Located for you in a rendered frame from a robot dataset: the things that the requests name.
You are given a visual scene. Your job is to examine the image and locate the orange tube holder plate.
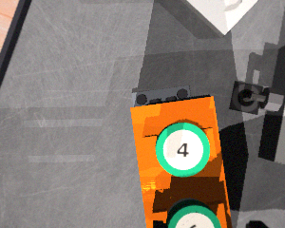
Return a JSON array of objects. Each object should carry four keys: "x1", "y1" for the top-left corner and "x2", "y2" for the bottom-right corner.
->
[{"x1": 130, "y1": 96, "x2": 232, "y2": 228}]

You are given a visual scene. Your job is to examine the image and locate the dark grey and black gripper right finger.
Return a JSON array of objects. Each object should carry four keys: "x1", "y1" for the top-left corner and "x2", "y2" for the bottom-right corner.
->
[{"x1": 245, "y1": 220, "x2": 269, "y2": 228}]

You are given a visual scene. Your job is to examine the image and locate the white tray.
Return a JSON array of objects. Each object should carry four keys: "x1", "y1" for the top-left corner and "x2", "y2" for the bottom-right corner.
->
[{"x1": 181, "y1": 0, "x2": 257, "y2": 38}]

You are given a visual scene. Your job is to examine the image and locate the black table edge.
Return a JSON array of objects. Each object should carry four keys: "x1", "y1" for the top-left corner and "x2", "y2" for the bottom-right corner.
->
[{"x1": 0, "y1": 0, "x2": 32, "y2": 86}]

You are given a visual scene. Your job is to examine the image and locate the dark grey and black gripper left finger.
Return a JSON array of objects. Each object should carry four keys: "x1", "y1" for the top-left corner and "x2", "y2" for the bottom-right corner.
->
[{"x1": 153, "y1": 220, "x2": 168, "y2": 228}]

